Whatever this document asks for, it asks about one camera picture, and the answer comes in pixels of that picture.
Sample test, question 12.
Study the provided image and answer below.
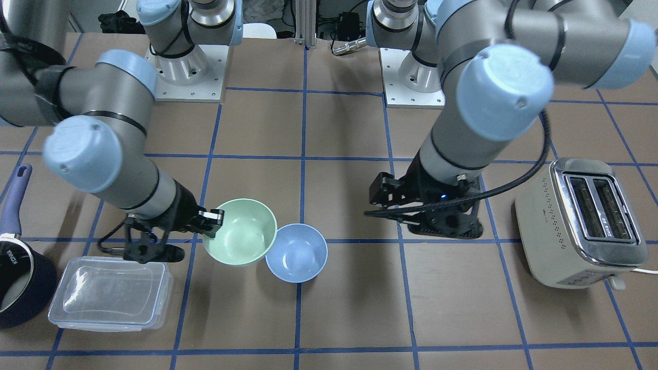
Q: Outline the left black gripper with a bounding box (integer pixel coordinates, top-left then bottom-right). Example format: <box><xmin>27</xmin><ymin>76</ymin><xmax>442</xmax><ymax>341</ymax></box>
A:
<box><xmin>368</xmin><ymin>154</ymin><xmax>483</xmax><ymax>239</ymax></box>

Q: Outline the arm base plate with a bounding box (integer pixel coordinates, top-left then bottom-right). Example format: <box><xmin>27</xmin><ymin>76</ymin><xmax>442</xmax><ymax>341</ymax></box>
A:
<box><xmin>380</xmin><ymin>48</ymin><xmax>446</xmax><ymax>109</ymax></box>
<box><xmin>145</xmin><ymin>45</ymin><xmax>231</xmax><ymax>103</ymax></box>

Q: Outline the aluminium frame post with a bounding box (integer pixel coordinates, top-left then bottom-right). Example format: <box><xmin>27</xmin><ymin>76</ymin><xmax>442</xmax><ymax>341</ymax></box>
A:
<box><xmin>290</xmin><ymin>1</ymin><xmax>318</xmax><ymax>49</ymax></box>

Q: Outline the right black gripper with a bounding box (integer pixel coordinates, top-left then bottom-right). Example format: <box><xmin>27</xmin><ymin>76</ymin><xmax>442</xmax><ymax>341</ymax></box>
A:
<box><xmin>122</xmin><ymin>180</ymin><xmax>224</xmax><ymax>264</ymax></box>

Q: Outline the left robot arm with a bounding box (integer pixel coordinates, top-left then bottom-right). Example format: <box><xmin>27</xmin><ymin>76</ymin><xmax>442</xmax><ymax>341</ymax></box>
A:
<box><xmin>364</xmin><ymin>1</ymin><xmax>656</xmax><ymax>239</ymax></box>

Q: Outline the blue bowl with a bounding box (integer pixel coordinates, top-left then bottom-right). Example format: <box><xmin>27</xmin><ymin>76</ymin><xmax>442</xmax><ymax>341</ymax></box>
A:
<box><xmin>265</xmin><ymin>224</ymin><xmax>328</xmax><ymax>284</ymax></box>

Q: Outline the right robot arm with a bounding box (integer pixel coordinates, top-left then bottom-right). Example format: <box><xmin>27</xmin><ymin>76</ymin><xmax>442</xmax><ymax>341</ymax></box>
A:
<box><xmin>2</xmin><ymin>1</ymin><xmax>224</xmax><ymax>263</ymax></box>

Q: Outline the green bowl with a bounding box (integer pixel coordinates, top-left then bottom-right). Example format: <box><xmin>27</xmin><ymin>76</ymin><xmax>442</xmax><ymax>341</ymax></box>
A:
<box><xmin>203</xmin><ymin>198</ymin><xmax>278</xmax><ymax>267</ymax></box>

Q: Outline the cream two-slot toaster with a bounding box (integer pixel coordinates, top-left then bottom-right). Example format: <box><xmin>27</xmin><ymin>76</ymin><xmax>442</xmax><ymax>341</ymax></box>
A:
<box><xmin>514</xmin><ymin>157</ymin><xmax>648</xmax><ymax>291</ymax></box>

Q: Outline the clear plastic container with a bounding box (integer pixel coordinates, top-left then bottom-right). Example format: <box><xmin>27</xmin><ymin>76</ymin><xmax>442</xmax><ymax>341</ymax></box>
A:
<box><xmin>47</xmin><ymin>256</ymin><xmax>174</xmax><ymax>332</ymax></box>

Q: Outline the dark blue saucepan with lid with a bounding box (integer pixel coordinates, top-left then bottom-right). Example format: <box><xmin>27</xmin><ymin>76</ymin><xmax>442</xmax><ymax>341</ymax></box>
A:
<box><xmin>1</xmin><ymin>164</ymin><xmax>57</xmax><ymax>329</ymax></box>

